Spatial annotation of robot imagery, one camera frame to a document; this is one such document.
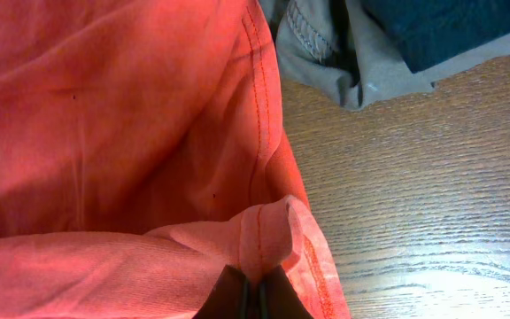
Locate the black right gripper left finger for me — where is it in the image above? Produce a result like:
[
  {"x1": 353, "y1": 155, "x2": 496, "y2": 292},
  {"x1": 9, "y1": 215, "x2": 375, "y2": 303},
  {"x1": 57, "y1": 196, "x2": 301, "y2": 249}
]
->
[{"x1": 193, "y1": 266, "x2": 250, "y2": 319}]

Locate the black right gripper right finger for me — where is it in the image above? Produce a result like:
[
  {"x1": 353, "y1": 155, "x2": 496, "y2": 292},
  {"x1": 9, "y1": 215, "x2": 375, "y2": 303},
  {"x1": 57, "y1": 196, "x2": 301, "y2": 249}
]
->
[{"x1": 259, "y1": 266, "x2": 313, "y2": 319}]

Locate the red soccer t-shirt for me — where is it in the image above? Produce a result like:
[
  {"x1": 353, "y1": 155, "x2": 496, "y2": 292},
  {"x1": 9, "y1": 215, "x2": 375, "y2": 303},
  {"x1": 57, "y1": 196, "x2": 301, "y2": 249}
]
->
[{"x1": 0, "y1": 1, "x2": 350, "y2": 318}]

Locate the folded grey garment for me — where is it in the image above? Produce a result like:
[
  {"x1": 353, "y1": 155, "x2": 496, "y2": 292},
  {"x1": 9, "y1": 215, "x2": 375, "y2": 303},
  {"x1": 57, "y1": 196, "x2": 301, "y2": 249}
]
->
[{"x1": 259, "y1": 0, "x2": 510, "y2": 111}]

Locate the folded navy blue garment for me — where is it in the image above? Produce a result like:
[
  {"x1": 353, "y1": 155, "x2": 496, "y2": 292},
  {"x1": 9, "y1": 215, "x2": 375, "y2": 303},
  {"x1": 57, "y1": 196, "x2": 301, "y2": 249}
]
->
[{"x1": 361, "y1": 0, "x2": 510, "y2": 73}]

